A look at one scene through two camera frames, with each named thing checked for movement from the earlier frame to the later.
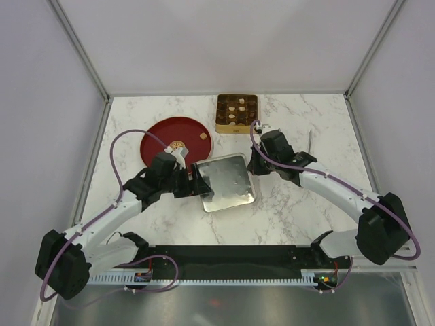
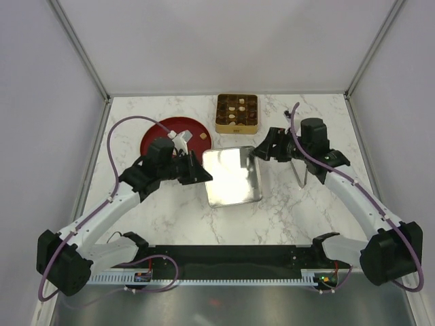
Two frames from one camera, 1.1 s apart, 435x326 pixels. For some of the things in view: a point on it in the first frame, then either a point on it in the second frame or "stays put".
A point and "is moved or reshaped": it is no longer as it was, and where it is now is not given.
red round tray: [177, 132] stays put
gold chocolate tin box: [235, 112] stays put
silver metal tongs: [310, 134] is moved or reshaped
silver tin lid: [229, 178] is moved or reshaped
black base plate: [239, 261] stays put
